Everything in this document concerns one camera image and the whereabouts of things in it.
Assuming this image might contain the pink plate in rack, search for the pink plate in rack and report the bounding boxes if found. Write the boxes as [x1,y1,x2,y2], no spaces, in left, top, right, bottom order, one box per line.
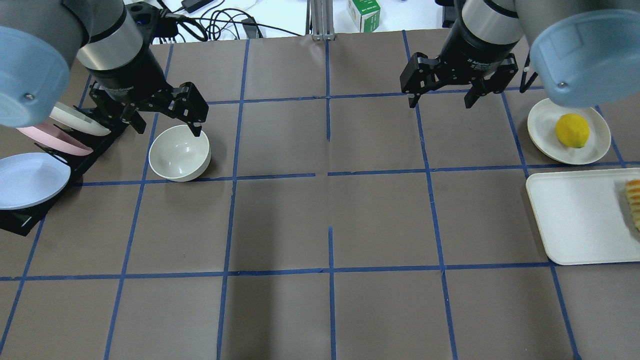
[16,122,94,157]

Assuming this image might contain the cream plate in rack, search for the cream plate in rack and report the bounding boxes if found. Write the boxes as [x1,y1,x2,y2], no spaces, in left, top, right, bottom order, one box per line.
[50,102,111,137]

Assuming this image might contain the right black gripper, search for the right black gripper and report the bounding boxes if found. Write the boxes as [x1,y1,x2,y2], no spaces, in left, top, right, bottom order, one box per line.
[400,52,519,109]

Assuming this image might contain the aluminium frame post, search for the aluminium frame post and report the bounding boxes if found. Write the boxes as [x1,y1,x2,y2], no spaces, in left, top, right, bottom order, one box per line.
[306,0,336,41]

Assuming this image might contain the black cables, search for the black cables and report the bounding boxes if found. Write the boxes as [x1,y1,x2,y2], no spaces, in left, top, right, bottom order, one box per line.
[155,0,303,43]

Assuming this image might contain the blue plate in rack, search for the blue plate in rack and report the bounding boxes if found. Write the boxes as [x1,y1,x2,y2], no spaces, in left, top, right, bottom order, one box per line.
[0,152,71,211]

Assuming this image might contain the cream round plate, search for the cream round plate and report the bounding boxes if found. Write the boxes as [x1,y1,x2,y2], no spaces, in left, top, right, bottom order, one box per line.
[526,98,611,166]

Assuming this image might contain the white rectangular tray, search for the white rectangular tray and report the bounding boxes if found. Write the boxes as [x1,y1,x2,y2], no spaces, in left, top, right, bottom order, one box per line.
[525,168,640,265]

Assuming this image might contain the yellow lemon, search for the yellow lemon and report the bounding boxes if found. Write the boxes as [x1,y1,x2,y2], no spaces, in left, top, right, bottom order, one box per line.
[554,112,590,149]

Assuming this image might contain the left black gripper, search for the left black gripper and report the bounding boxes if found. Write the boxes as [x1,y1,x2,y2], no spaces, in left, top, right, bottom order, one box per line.
[89,82,210,137]

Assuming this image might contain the black dish rack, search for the black dish rack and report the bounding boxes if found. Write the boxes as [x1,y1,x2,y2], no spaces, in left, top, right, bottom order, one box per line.
[0,84,130,236]

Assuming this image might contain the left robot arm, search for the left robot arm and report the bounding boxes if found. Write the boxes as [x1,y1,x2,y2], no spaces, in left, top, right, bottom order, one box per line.
[0,0,209,137]

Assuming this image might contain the green white box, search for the green white box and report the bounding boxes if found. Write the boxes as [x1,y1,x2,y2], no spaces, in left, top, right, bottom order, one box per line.
[346,0,382,34]

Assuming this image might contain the white bowl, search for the white bowl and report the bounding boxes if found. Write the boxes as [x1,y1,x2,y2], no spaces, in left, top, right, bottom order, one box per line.
[147,124,211,182]

